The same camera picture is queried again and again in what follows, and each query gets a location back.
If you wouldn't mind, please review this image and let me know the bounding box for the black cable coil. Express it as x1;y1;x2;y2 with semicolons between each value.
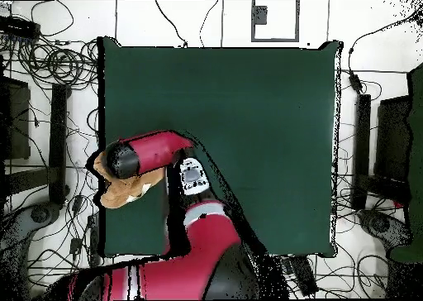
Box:
17;37;99;88

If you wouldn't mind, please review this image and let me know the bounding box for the dark green table cloth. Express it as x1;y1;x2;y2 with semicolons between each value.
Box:
98;36;343;258

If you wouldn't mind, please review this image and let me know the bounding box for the orange terry towel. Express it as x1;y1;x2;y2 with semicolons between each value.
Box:
93;150;166;210

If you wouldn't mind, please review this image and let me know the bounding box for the black furniture panel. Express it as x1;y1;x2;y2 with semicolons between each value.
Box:
0;75;31;161
374;95;412;183

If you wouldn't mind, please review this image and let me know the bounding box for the dark grey block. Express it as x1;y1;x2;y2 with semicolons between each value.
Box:
254;5;268;26

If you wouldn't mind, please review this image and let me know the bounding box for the green hanging cloth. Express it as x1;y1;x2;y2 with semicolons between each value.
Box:
389;62;423;264

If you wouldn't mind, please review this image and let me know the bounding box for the black power strip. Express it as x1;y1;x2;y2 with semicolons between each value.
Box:
0;16;41;39
280;255;320;297
87;214;102;269

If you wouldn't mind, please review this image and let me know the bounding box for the black stand bar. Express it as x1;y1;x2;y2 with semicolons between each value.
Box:
48;83;70;205
350;93;372;210

